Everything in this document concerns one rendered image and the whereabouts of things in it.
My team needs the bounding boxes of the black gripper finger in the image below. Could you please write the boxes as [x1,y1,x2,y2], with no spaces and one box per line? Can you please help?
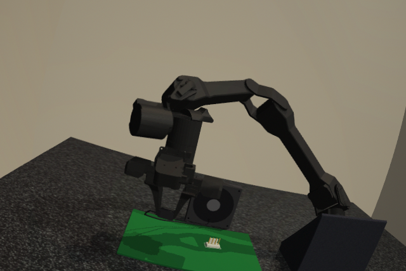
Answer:
[173,187,199,218]
[144,181,163,211]

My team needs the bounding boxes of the black cable with plug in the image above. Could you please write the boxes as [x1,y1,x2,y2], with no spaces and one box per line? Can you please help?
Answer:
[144,207,209,226]

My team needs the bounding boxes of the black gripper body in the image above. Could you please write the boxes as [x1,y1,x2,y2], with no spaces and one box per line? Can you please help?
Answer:
[124,139,223,199]

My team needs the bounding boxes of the green circuit board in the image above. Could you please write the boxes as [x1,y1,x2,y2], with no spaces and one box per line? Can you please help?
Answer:
[117,209,261,271]

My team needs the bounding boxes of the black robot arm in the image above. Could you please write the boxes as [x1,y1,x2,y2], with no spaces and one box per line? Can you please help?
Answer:
[129,76,351,216]

